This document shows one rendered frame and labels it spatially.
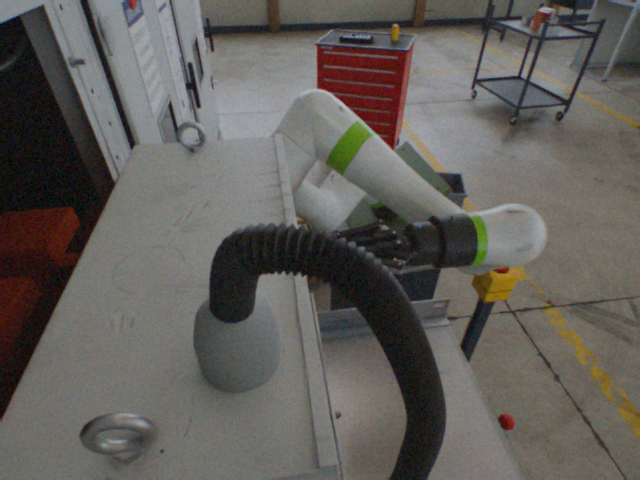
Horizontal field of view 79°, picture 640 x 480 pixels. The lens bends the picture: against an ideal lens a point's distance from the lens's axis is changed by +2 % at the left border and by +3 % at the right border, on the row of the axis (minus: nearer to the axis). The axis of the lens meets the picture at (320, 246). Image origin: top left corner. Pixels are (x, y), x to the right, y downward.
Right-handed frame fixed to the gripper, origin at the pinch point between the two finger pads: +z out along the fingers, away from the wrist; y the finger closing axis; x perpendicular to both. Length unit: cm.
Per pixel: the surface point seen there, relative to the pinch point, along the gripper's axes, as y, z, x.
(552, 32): 316, -262, -39
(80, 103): 16.1, 33.3, 20.6
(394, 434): -14.4, -14.3, -38.3
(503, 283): 20, -55, -35
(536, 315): 71, -130, -123
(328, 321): 13.4, -5.2, -35.2
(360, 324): 13.4, -13.7, -37.9
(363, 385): -3.0, -10.6, -38.4
